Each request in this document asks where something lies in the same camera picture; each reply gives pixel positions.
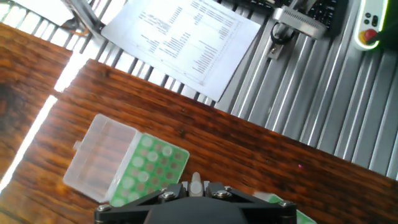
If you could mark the tall green pipette tip holder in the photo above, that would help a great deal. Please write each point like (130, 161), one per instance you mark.
(305, 218)

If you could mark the small metal mount bracket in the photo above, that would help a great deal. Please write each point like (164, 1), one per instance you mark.
(275, 50)

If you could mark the printed white paper sheet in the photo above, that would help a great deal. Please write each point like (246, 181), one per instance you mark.
(186, 43)

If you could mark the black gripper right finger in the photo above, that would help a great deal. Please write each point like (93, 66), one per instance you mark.
(267, 210)

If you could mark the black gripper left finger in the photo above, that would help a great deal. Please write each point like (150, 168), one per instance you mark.
(124, 211)

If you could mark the yellow white emergency stop pendant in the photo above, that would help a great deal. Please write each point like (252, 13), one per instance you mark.
(373, 25)

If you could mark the brown wooden board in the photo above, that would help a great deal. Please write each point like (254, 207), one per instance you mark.
(261, 149)

